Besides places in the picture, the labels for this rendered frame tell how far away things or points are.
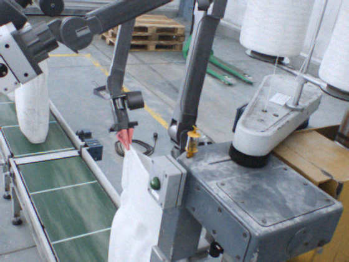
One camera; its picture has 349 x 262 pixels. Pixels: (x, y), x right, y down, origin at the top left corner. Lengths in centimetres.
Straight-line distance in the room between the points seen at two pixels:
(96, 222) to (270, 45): 144
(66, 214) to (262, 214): 157
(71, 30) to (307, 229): 67
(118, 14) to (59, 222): 136
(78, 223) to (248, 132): 144
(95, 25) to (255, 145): 47
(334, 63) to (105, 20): 54
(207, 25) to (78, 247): 129
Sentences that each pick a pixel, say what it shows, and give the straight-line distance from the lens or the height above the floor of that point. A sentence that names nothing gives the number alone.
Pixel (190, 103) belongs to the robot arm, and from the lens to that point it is 113.
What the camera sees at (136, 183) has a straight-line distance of 145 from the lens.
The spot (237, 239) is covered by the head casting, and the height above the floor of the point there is 129.
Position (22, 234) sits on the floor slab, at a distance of 269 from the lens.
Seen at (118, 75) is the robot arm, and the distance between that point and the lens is 152.
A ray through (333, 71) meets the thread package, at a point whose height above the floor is 156.
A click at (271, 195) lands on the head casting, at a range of 81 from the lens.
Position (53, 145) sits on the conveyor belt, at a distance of 283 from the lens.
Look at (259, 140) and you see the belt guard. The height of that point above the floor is 140.
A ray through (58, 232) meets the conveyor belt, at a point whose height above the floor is 38.
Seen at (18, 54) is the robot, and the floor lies 147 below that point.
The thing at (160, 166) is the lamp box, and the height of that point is 133.
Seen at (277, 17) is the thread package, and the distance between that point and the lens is 102.
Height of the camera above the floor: 176
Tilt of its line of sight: 26 degrees down
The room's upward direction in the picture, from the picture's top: 9 degrees clockwise
